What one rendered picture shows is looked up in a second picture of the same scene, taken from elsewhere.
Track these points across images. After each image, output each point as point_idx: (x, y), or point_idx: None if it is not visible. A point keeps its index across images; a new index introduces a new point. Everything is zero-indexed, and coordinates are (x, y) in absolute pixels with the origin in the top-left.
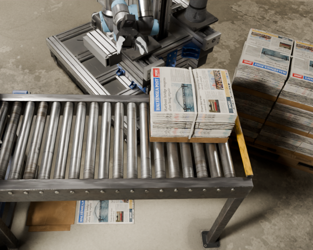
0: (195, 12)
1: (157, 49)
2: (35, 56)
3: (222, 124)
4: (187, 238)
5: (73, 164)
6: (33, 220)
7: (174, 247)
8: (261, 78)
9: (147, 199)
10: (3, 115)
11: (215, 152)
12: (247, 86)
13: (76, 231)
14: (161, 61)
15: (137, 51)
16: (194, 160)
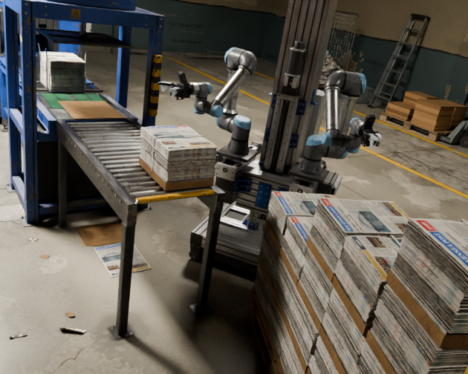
0: (302, 161)
1: (241, 160)
2: None
3: (163, 160)
4: (113, 314)
5: (98, 145)
6: (85, 228)
7: (99, 307)
8: (276, 214)
9: (141, 280)
10: (121, 125)
11: (151, 188)
12: (270, 225)
13: (86, 249)
14: (234, 167)
15: (227, 152)
16: (210, 302)
